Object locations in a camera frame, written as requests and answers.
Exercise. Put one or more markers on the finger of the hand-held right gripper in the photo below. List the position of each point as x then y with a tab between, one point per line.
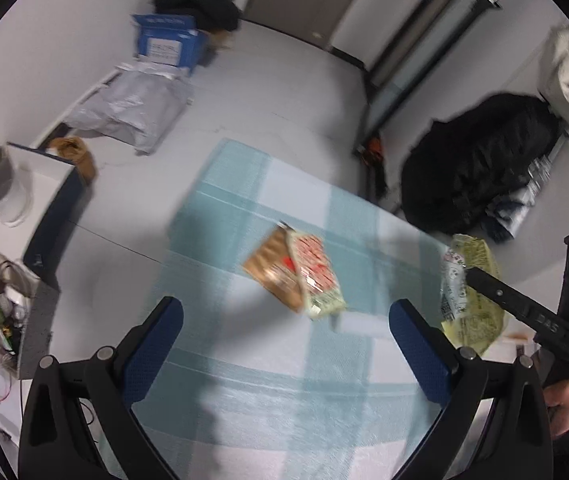
519	307

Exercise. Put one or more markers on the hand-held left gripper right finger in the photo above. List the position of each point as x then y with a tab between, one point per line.
417	352

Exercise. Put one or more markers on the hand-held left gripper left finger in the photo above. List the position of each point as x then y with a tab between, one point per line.
157	342

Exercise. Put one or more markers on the large yellow snack packet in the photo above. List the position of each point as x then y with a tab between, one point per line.
477	320

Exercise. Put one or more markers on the red patterned snack packet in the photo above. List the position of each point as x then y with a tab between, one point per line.
317	270

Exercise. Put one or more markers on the small brown snack packet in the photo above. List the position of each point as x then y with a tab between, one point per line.
269	265

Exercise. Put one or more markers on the person's right hand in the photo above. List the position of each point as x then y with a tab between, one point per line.
564	402

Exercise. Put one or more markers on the silver foil bag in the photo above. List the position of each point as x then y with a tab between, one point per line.
519	200

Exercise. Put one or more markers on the checked teal tablecloth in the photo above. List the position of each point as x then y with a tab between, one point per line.
224	220

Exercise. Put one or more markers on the black bag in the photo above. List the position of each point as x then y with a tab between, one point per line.
479	160

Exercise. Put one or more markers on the white and navy box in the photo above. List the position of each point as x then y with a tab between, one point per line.
52	200

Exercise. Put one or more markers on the brown paper bag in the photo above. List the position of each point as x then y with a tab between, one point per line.
77	152

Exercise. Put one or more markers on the orange tool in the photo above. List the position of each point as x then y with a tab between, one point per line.
372	149

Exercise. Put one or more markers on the grey plastic mailer bag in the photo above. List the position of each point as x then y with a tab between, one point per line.
129	105

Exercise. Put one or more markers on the black metal stand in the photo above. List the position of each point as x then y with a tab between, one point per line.
414	35

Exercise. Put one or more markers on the blue cardboard box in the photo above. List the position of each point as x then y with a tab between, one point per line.
167	40

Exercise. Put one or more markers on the black clothing pile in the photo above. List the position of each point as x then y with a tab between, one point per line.
199	0

